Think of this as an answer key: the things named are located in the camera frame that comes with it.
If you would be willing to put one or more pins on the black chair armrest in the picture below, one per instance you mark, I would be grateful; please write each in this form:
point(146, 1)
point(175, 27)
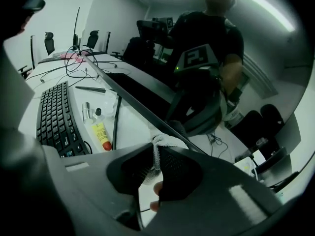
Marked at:
point(117, 54)
point(24, 71)

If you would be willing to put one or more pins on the flat black keyboard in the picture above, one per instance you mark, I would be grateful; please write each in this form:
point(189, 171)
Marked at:
point(48, 60)

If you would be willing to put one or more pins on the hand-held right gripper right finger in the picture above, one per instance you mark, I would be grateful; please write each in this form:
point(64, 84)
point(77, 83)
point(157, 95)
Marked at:
point(179, 171)

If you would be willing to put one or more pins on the silver cylinder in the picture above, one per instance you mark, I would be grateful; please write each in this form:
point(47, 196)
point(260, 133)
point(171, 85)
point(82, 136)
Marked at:
point(86, 112)

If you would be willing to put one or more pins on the black office chair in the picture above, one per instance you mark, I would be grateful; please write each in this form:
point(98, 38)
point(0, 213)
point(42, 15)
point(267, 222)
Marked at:
point(92, 38)
point(49, 43)

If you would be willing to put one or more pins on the person's right hand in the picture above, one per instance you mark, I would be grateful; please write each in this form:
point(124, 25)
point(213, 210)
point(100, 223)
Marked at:
point(157, 188)

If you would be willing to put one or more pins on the clear plastic bag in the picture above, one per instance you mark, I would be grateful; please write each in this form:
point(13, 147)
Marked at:
point(110, 104)

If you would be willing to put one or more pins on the black pen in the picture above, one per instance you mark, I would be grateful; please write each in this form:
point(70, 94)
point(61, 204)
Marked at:
point(91, 89)

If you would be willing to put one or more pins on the thin curved monitor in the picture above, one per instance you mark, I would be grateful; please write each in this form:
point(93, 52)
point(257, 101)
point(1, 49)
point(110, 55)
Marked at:
point(76, 28)

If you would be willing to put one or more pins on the white cloth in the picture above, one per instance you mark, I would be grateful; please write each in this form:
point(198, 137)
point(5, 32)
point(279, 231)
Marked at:
point(162, 141)

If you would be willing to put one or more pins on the clear bottle with black cap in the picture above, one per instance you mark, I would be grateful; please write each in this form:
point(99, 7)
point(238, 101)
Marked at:
point(99, 114)

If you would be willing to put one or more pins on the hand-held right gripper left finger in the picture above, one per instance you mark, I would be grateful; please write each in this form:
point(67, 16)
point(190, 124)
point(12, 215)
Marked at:
point(128, 171)

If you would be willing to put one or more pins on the pink paper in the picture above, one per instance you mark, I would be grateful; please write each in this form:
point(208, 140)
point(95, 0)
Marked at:
point(71, 56)

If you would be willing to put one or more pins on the yellow tube with red cap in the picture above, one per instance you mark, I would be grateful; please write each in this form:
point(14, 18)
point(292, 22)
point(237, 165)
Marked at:
point(100, 135)

